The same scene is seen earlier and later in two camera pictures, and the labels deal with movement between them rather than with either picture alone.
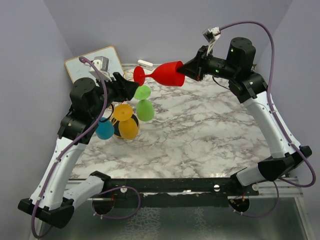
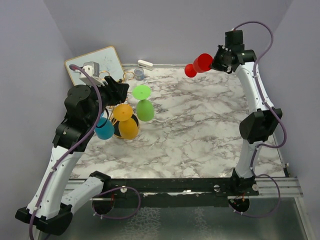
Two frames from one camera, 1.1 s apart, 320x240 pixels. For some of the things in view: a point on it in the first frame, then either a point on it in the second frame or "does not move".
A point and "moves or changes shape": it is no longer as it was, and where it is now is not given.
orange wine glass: [128, 127] does not move
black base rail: [173, 192] does not move
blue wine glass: [104, 130] does not move
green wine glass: [144, 109] does not move
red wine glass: [165, 74] moves or changes shape
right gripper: [195, 68] → [216, 65]
